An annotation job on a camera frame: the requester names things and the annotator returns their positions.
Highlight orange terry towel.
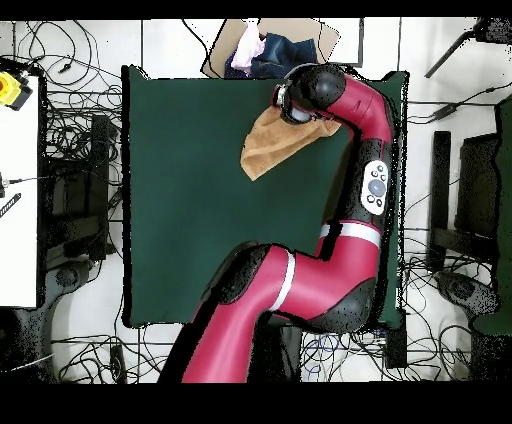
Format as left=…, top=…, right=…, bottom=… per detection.
left=240, top=104, right=343, bottom=182

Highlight black flat tool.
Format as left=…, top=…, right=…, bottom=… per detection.
left=0, top=192, right=22, bottom=219

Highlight blue denim jeans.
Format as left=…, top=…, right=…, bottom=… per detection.
left=223, top=32, right=325, bottom=80

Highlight pink garment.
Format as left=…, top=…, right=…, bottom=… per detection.
left=230, top=19, right=267, bottom=75

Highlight brown cardboard box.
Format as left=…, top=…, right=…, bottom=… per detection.
left=200, top=17, right=349, bottom=80

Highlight dark green table cloth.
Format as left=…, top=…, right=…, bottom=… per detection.
left=121, top=65, right=409, bottom=329

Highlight black tripod leg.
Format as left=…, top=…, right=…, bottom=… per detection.
left=424, top=17, right=512, bottom=79

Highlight green cloth covered table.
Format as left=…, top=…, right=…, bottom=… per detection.
left=473, top=95, right=512, bottom=337

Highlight black stand base with caster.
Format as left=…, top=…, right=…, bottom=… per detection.
left=435, top=269, right=501, bottom=321
left=41, top=258, right=103, bottom=313

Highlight yellow emergency stop button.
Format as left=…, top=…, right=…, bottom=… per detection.
left=0, top=71, right=34, bottom=112

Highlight white desk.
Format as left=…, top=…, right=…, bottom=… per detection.
left=0, top=75, right=41, bottom=309

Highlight black cable with adapter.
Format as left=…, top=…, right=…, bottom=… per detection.
left=407, top=81, right=512, bottom=125

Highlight black frame stand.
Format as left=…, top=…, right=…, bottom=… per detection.
left=39, top=113, right=123, bottom=263

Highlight black floor cable tangle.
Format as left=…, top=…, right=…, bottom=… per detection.
left=51, top=335, right=177, bottom=384
left=299, top=255, right=481, bottom=381
left=13, top=19, right=123, bottom=161

